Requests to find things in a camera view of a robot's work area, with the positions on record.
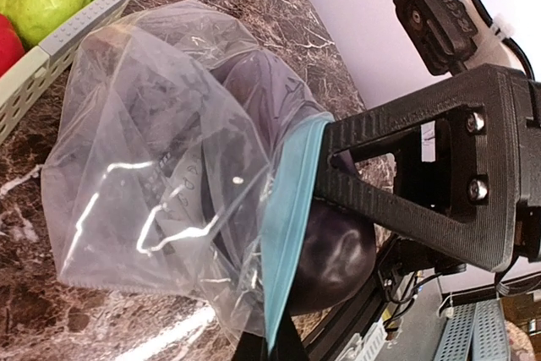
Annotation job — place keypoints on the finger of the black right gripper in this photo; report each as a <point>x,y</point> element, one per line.
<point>392,118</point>
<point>393,217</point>

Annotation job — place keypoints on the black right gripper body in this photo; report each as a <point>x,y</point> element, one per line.
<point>494,119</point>

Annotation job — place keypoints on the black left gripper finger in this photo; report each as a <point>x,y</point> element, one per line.
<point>288,345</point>

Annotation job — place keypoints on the clear zip bag blue zipper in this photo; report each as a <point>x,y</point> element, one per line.
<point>184,164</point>

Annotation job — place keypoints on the purple eggplant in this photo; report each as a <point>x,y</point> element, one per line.
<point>314,255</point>

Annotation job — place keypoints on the pale green plastic basket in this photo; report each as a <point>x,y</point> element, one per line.
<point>26,81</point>

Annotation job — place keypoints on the red bell pepper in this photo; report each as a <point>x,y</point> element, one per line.
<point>11,48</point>

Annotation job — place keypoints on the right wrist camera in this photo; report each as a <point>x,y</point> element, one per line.
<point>450,36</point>

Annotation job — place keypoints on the black front rail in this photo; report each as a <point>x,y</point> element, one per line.
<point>360,312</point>

